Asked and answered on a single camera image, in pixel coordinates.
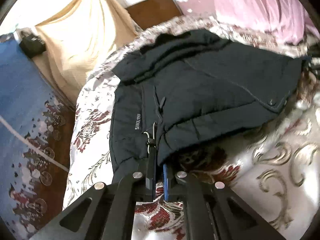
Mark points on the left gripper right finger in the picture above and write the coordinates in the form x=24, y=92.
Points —
x=214, y=211

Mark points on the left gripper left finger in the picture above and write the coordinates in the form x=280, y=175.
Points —
x=105, y=211

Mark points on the black padded jacket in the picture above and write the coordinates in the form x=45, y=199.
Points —
x=192, y=88

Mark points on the floral satin bedspread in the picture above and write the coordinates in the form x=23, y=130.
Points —
x=274, y=168

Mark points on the small black bag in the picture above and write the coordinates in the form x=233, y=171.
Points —
x=32, y=45

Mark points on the beige draped cloth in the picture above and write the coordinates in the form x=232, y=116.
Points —
x=81, y=36

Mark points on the brown wooden headboard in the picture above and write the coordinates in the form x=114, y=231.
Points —
x=153, y=12

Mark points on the pink satin curtain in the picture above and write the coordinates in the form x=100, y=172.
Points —
x=287, y=20

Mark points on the blue patterned wall hanging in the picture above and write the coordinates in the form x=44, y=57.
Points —
x=36, y=131

